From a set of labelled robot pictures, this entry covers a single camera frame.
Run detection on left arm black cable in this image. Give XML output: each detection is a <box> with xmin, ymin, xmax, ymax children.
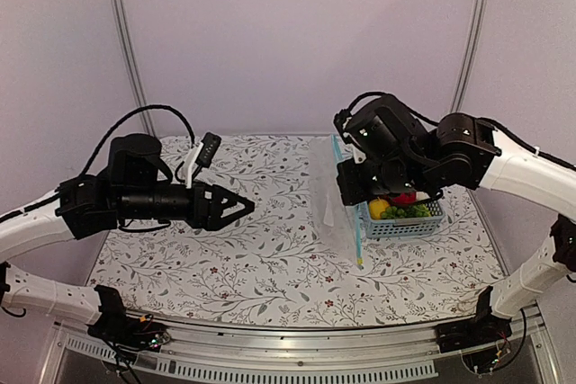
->
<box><xmin>78</xmin><ymin>103</ymin><xmax>197</xmax><ymax>178</ymax></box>

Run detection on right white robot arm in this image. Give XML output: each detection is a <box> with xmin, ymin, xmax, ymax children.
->
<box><xmin>333</xmin><ymin>92</ymin><xmax>575</xmax><ymax>344</ymax></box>

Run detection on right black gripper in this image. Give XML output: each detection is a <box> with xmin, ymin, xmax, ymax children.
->
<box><xmin>335</xmin><ymin>156</ymin><xmax>432</xmax><ymax>206</ymax></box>

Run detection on aluminium frame post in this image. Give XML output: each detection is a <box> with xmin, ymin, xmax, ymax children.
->
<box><xmin>449</xmin><ymin>0</ymin><xmax>488</xmax><ymax>112</ymax></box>
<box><xmin>102</xmin><ymin>0</ymin><xmax>158</xmax><ymax>136</ymax></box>

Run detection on floral table mat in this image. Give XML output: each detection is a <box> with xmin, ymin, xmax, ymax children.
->
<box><xmin>89</xmin><ymin>136</ymin><xmax>503</xmax><ymax>327</ymax></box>

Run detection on left aluminium frame post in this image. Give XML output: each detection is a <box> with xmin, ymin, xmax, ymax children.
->
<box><xmin>102</xmin><ymin>0</ymin><xmax>158</xmax><ymax>136</ymax></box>

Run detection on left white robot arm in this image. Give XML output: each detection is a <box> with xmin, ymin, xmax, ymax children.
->
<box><xmin>1</xmin><ymin>133</ymin><xmax>255</xmax><ymax>343</ymax></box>

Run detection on blue plastic basket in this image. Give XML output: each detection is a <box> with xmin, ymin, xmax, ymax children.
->
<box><xmin>359</xmin><ymin>202</ymin><xmax>445</xmax><ymax>239</ymax></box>

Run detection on white toy garlic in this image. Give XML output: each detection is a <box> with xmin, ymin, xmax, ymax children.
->
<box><xmin>416</xmin><ymin>192</ymin><xmax>430</xmax><ymax>201</ymax></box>

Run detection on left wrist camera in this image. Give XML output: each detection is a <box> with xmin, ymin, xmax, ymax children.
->
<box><xmin>175</xmin><ymin>132</ymin><xmax>221</xmax><ymax>189</ymax></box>

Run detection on clear zip top bag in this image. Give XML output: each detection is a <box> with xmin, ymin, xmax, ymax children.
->
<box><xmin>308</xmin><ymin>135</ymin><xmax>364</xmax><ymax>269</ymax></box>

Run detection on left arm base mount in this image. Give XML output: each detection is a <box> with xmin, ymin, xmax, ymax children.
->
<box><xmin>87</xmin><ymin>285</ymin><xmax>171</xmax><ymax>383</ymax></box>

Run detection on yellow toy lemon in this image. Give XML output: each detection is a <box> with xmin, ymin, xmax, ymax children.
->
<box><xmin>368</xmin><ymin>198</ymin><xmax>391</xmax><ymax>220</ymax></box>

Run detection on right aluminium frame post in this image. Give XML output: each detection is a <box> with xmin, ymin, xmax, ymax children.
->
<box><xmin>449</xmin><ymin>0</ymin><xmax>488</xmax><ymax>112</ymax></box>

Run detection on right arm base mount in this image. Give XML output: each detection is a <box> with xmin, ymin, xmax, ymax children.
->
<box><xmin>434</xmin><ymin>286</ymin><xmax>527</xmax><ymax>376</ymax></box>

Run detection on red toy tomato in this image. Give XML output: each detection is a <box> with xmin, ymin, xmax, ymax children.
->
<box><xmin>387</xmin><ymin>192</ymin><xmax>418</xmax><ymax>206</ymax></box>

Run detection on green toy grapes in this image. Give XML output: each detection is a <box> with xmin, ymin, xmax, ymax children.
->
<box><xmin>380</xmin><ymin>204</ymin><xmax>431</xmax><ymax>219</ymax></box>

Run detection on front aluminium rail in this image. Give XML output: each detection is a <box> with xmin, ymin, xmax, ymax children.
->
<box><xmin>40</xmin><ymin>306</ymin><xmax>562</xmax><ymax>383</ymax></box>

